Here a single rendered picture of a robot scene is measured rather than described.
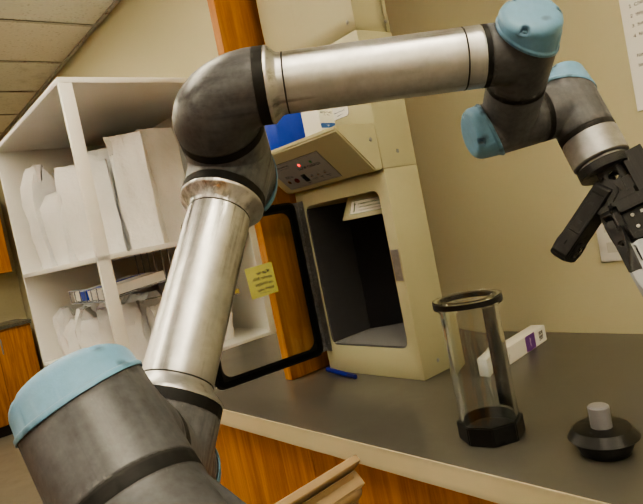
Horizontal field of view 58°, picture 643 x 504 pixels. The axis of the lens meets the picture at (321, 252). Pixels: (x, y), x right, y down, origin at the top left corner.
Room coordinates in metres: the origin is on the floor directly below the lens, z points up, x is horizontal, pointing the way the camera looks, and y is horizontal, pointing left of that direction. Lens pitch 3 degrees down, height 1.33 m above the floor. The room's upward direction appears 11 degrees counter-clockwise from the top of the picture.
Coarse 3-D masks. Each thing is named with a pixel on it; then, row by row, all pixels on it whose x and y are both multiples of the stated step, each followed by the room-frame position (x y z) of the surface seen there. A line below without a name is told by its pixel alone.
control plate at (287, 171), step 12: (300, 156) 1.30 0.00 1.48; (312, 156) 1.28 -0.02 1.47; (288, 168) 1.37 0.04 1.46; (300, 168) 1.34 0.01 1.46; (312, 168) 1.32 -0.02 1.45; (324, 168) 1.30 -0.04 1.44; (288, 180) 1.41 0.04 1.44; (300, 180) 1.39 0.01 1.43; (312, 180) 1.37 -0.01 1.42; (324, 180) 1.35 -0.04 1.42
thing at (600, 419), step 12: (588, 408) 0.77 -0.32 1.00; (600, 408) 0.76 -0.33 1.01; (588, 420) 0.80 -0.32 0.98; (600, 420) 0.76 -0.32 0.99; (612, 420) 0.79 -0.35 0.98; (624, 420) 0.78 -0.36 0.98; (576, 432) 0.77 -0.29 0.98; (588, 432) 0.76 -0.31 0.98; (600, 432) 0.76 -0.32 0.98; (612, 432) 0.75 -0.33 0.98; (624, 432) 0.74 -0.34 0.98; (636, 432) 0.75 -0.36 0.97; (576, 444) 0.76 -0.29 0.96; (588, 444) 0.75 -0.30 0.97; (600, 444) 0.74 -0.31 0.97; (612, 444) 0.73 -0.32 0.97; (624, 444) 0.73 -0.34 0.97; (588, 456) 0.76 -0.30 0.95; (600, 456) 0.75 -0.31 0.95; (612, 456) 0.74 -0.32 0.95; (624, 456) 0.74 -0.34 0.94
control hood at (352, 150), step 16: (336, 128) 1.17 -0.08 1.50; (352, 128) 1.20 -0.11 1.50; (368, 128) 1.23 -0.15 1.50; (288, 144) 1.30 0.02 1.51; (304, 144) 1.26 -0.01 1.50; (320, 144) 1.24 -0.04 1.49; (336, 144) 1.21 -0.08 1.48; (352, 144) 1.20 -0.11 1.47; (368, 144) 1.23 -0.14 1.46; (288, 160) 1.34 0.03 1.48; (336, 160) 1.26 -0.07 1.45; (352, 160) 1.24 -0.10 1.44; (368, 160) 1.22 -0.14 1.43; (352, 176) 1.29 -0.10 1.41; (288, 192) 1.46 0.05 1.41
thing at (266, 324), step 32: (256, 224) 1.41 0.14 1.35; (288, 224) 1.46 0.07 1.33; (256, 256) 1.40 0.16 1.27; (288, 256) 1.45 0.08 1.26; (256, 288) 1.39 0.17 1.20; (288, 288) 1.44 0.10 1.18; (256, 320) 1.38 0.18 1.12; (288, 320) 1.43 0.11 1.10; (224, 352) 1.32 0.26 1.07; (256, 352) 1.37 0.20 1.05; (288, 352) 1.42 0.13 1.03
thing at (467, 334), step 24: (456, 312) 0.86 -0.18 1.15; (480, 312) 0.86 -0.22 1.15; (456, 336) 0.87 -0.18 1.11; (480, 336) 0.86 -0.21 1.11; (504, 336) 0.89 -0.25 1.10; (456, 360) 0.88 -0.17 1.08; (480, 360) 0.86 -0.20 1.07; (504, 360) 0.87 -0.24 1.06; (456, 384) 0.89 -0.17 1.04; (480, 384) 0.86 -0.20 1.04; (504, 384) 0.86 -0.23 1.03; (480, 408) 0.86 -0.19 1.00; (504, 408) 0.86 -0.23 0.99
